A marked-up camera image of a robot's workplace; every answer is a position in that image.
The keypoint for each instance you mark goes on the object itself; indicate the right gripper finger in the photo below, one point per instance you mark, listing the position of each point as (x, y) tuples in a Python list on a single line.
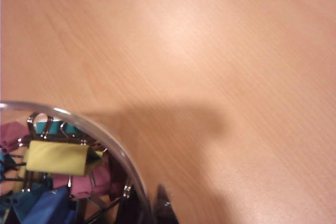
[(165, 213)]

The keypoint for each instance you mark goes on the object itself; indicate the clear plastic clip jar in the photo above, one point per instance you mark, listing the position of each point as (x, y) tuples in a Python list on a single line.
[(123, 154)]

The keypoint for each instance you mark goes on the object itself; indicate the pink binder clip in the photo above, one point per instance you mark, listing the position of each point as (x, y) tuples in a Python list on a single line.
[(81, 184)]

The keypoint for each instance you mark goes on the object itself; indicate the blue binder clip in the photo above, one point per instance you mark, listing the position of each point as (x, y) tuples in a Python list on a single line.
[(50, 205)]

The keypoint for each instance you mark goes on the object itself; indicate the yellow binder clip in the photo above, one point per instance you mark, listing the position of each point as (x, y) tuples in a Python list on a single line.
[(57, 157)]

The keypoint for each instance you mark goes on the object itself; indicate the teal binder clip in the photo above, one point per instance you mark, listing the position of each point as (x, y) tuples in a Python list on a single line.
[(72, 129)]

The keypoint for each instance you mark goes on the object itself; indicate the mauve binder clip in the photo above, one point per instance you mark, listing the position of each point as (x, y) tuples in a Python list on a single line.
[(13, 134)]

